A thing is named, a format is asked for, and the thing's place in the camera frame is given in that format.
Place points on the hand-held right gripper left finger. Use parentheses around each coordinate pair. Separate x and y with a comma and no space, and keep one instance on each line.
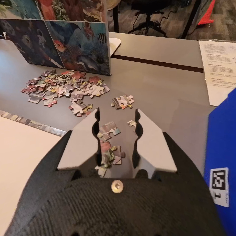
(81,147)

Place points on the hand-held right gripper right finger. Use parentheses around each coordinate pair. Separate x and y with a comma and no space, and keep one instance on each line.
(156,151)

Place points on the printed frame puzzle tray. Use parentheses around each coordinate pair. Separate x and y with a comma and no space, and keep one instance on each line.
(22,156)

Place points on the pile of loose puzzle pieces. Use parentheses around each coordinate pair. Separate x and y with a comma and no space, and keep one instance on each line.
(64,86)

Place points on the blue plastic storage bin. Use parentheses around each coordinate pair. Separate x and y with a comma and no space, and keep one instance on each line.
(221,138)

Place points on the blue space print puzzle box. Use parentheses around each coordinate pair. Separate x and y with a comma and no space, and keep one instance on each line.
(55,46)

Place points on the white paper sheet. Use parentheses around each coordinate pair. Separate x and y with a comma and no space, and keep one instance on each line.
(217,64)

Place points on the white rounded board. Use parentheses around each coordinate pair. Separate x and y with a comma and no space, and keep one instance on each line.
(115,45)

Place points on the black office chair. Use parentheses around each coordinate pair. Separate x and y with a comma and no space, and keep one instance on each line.
(147,18)

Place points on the black table leg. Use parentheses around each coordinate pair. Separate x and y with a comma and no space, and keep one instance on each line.
(189,18)
(115,16)

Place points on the red plastic object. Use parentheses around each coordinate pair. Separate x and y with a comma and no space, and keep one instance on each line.
(207,12)

